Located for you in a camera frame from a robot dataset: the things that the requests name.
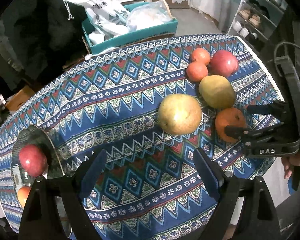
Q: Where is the large orange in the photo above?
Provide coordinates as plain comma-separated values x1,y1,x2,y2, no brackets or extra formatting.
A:
215,107,247,144

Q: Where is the green-yellow mango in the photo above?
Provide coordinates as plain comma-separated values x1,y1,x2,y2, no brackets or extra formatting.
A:
198,75,236,109

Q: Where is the small red apple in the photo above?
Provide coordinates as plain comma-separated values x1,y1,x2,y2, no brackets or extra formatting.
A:
19,144,48,178

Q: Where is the yellow pear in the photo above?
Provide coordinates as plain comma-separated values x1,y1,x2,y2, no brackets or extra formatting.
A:
158,94,202,135

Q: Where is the large red apple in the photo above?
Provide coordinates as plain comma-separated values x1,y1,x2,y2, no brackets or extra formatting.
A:
209,50,239,78

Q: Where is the small orange tangerine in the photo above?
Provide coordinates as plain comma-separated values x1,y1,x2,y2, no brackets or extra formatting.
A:
191,48,211,66

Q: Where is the person's right hand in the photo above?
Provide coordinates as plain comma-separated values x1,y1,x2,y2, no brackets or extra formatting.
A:
281,153,300,179

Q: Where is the dark scalloped fruit bowl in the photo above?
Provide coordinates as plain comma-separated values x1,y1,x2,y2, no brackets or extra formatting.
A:
11,125,64,207

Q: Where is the metal shoe rack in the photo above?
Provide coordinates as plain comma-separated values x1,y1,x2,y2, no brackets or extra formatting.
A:
227,0,288,52

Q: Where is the brown cardboard box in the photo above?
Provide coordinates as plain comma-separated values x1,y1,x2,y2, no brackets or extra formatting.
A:
5,86,35,111

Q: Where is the teal cardboard box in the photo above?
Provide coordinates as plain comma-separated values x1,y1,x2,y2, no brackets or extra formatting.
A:
82,2,178,54

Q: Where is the blue patterned tablecloth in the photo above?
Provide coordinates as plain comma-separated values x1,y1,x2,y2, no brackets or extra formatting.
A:
0,34,283,239

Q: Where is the clear plastic bag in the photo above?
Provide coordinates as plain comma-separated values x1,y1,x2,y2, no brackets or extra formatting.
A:
126,0,174,32

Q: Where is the white printed plastic bag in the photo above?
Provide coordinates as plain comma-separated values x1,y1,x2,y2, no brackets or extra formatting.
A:
63,0,130,45

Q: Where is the black hanging jacket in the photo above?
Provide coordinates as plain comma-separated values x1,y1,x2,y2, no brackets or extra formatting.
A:
0,0,87,90

